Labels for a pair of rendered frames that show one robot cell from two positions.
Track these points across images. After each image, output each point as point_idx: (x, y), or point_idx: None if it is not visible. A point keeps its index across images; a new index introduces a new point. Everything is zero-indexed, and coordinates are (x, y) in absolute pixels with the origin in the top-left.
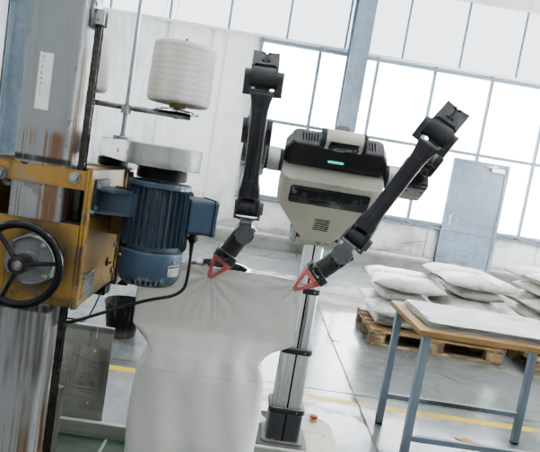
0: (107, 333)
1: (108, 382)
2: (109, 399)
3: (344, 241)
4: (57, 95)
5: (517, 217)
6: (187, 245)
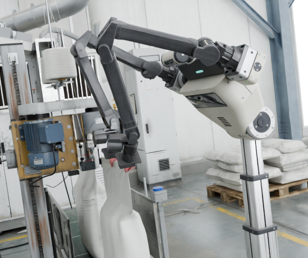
0: (151, 202)
1: (291, 253)
2: None
3: (108, 136)
4: (6, 95)
5: None
6: None
